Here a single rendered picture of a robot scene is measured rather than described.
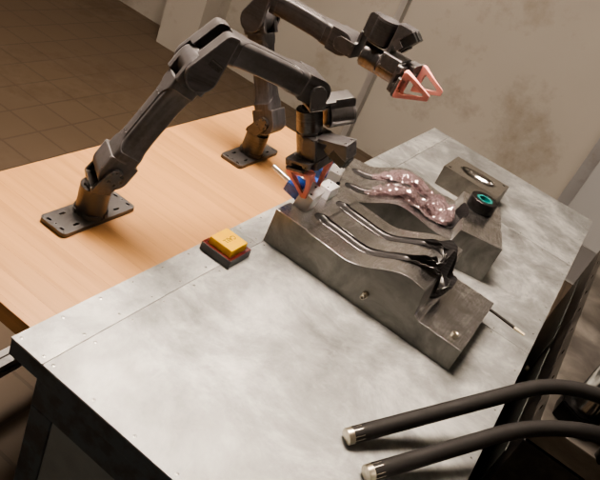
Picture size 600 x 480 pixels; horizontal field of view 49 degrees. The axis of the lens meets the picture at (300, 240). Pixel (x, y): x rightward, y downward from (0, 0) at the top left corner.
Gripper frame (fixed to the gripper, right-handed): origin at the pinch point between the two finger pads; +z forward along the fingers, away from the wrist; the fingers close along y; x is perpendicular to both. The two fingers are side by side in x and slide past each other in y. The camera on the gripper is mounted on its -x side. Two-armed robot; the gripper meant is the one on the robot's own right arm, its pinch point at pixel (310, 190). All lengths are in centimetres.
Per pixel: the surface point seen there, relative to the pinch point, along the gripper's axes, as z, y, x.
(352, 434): 16, -44, -37
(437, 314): 19.6, -2.3, -34.4
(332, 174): 8.7, 24.9, 8.6
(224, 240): 3.8, -22.8, 6.8
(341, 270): 12.0, -8.9, -13.9
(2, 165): 48, 27, 170
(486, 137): 86, 252, 37
